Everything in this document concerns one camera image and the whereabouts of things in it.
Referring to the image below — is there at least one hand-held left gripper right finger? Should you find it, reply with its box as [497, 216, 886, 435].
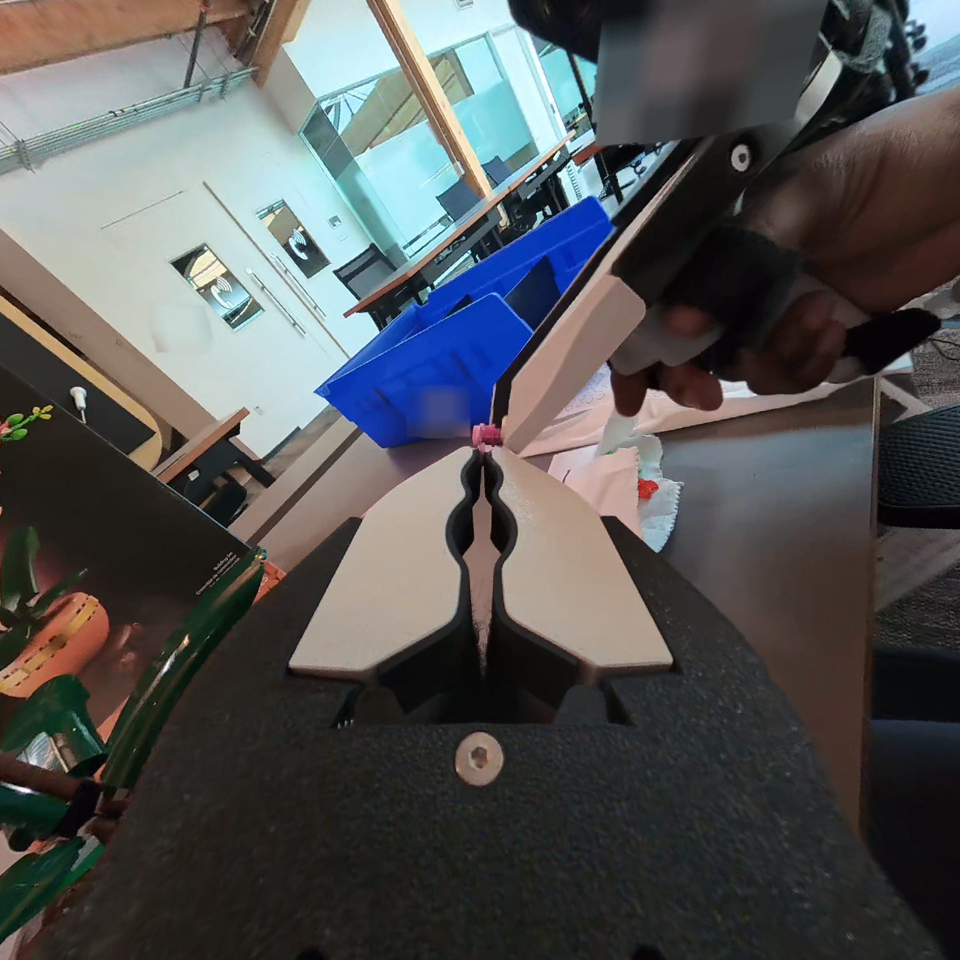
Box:
[483, 447, 676, 687]

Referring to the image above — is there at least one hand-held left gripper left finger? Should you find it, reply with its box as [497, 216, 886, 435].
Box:
[288, 447, 486, 687]

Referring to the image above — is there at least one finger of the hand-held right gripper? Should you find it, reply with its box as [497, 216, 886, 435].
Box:
[489, 146, 697, 453]

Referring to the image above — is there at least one small white paper bag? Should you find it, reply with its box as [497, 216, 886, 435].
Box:
[596, 411, 685, 554]

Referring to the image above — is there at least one toy brick orchid plant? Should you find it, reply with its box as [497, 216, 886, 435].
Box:
[0, 546, 269, 948]

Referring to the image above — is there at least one grey desk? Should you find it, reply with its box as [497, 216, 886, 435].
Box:
[225, 378, 880, 834]

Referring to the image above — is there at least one blue plastic bin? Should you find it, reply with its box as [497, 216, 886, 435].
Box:
[315, 196, 618, 450]

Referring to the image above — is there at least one wood-edged office table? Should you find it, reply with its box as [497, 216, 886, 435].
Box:
[152, 407, 276, 490]
[343, 131, 595, 333]

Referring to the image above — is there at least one black orchid set box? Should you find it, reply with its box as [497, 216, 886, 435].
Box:
[0, 363, 286, 759]

